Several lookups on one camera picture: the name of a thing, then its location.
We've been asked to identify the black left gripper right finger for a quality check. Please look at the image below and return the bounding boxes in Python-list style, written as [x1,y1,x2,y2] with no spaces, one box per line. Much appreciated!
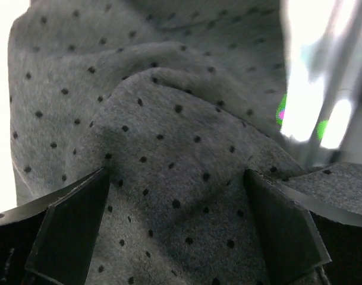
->
[243,169,362,284]

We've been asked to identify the dark grey dotted skirt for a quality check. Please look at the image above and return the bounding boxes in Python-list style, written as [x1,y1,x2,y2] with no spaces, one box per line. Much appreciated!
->
[8,1,362,284]

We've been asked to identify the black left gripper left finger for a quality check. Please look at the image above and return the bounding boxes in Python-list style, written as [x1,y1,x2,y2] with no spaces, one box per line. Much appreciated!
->
[0,169,109,285]

